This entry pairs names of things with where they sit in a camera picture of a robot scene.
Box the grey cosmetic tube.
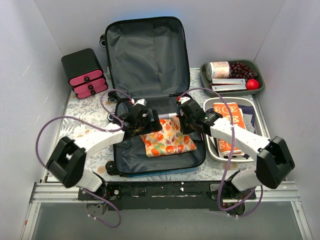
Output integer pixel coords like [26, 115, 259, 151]
[158, 112, 177, 120]

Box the white floral cloth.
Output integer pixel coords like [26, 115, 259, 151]
[140, 116, 197, 158]

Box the orange bunny towel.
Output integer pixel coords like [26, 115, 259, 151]
[213, 102, 247, 158]

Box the grey garment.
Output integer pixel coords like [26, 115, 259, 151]
[239, 108, 256, 133]

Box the blue fish-print kids suitcase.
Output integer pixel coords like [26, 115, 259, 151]
[104, 16, 206, 176]

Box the black pink mini drawer chest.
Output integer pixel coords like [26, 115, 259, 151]
[61, 48, 108, 99]

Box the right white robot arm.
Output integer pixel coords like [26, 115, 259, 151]
[176, 97, 295, 199]

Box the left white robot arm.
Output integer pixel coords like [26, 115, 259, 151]
[46, 103, 162, 200]

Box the lower white toothpaste box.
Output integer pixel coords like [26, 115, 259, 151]
[211, 84, 247, 92]

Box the white toothpaste box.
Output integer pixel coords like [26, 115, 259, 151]
[211, 78, 246, 86]
[211, 84, 247, 92]

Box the upper white toothpaste box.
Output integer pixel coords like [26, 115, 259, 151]
[211, 78, 246, 86]

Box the white plastic basin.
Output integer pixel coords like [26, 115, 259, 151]
[202, 97, 268, 163]

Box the white pink tissue roll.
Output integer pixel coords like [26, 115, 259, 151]
[205, 61, 231, 81]

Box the dark red grape bunch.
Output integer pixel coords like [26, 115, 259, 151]
[229, 61, 258, 81]

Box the red apple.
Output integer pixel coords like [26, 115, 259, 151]
[246, 78, 260, 90]

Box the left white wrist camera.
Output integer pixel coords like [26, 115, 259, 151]
[130, 98, 147, 106]

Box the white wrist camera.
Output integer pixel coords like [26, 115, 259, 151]
[130, 98, 147, 106]
[176, 95, 191, 105]

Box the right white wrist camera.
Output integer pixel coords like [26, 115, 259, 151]
[176, 95, 191, 105]

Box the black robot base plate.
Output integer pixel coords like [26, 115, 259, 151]
[77, 180, 257, 218]

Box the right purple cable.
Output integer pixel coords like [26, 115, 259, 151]
[178, 87, 264, 218]

